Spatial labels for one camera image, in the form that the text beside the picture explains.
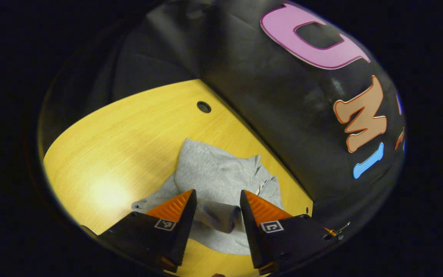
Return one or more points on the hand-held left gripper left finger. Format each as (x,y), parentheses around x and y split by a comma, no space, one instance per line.
(185,231)

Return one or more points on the grey sweatshirt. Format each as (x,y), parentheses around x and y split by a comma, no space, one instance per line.
(214,169)

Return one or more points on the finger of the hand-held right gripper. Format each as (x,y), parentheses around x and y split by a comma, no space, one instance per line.
(330,231)

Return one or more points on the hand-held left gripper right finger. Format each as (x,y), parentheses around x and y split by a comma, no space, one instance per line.
(250,238)

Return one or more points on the black backdrop cloth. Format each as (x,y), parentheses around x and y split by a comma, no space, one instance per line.
(283,104)

